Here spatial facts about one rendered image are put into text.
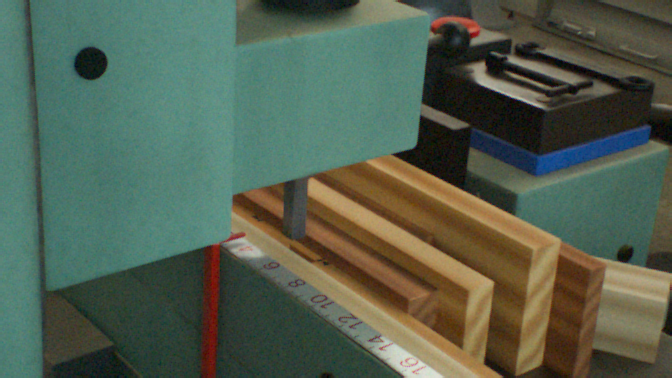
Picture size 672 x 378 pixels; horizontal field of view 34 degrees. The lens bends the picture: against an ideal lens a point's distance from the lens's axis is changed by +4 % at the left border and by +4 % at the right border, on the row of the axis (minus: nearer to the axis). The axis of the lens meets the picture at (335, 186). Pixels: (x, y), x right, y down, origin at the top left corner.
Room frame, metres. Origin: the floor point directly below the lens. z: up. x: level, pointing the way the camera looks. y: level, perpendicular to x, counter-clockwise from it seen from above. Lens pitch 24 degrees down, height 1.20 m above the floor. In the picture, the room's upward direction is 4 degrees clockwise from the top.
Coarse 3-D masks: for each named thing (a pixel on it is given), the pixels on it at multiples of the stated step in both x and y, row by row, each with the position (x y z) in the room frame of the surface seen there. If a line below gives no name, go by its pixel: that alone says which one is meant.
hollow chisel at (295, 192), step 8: (288, 184) 0.50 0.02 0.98; (296, 184) 0.49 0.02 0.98; (304, 184) 0.50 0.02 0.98; (288, 192) 0.49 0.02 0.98; (296, 192) 0.49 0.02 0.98; (304, 192) 0.50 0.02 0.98; (288, 200) 0.49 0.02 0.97; (296, 200) 0.49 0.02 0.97; (304, 200) 0.50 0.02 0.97; (288, 208) 0.49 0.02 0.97; (296, 208) 0.49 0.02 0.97; (304, 208) 0.50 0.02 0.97; (288, 216) 0.49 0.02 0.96; (296, 216) 0.49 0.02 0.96; (304, 216) 0.50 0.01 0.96; (288, 224) 0.49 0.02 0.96; (296, 224) 0.49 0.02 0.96; (304, 224) 0.50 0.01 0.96; (288, 232) 0.49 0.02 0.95; (296, 232) 0.49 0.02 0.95; (304, 232) 0.50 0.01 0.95
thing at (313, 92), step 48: (240, 0) 0.50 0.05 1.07; (384, 0) 0.52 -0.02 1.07; (240, 48) 0.43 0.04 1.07; (288, 48) 0.45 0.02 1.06; (336, 48) 0.47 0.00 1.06; (384, 48) 0.48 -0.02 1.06; (240, 96) 0.43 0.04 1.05; (288, 96) 0.45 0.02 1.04; (336, 96) 0.47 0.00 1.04; (384, 96) 0.49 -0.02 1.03; (240, 144) 0.43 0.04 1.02; (288, 144) 0.45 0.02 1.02; (336, 144) 0.47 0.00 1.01; (384, 144) 0.49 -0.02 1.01; (240, 192) 0.43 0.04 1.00
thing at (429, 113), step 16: (432, 112) 0.57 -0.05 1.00; (432, 128) 0.56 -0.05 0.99; (448, 128) 0.55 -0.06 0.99; (464, 128) 0.55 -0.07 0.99; (416, 144) 0.57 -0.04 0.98; (432, 144) 0.56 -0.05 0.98; (448, 144) 0.55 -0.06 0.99; (464, 144) 0.55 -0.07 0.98; (416, 160) 0.57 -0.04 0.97; (432, 160) 0.56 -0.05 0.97; (448, 160) 0.55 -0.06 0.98; (464, 160) 0.56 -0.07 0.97; (448, 176) 0.55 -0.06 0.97; (464, 176) 0.56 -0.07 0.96
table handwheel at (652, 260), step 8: (656, 104) 0.74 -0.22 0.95; (664, 104) 0.73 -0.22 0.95; (656, 112) 0.73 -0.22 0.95; (664, 112) 0.72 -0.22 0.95; (648, 120) 0.73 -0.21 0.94; (656, 120) 0.72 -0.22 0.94; (664, 120) 0.72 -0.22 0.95; (656, 128) 0.72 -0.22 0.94; (664, 128) 0.72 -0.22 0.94; (656, 136) 0.72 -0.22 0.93; (664, 136) 0.72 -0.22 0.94; (664, 144) 0.73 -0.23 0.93; (648, 256) 0.73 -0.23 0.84; (656, 256) 0.73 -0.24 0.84; (664, 256) 0.73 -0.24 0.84; (648, 264) 0.71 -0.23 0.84; (656, 264) 0.71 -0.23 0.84; (664, 264) 0.71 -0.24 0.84; (664, 328) 0.68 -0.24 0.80
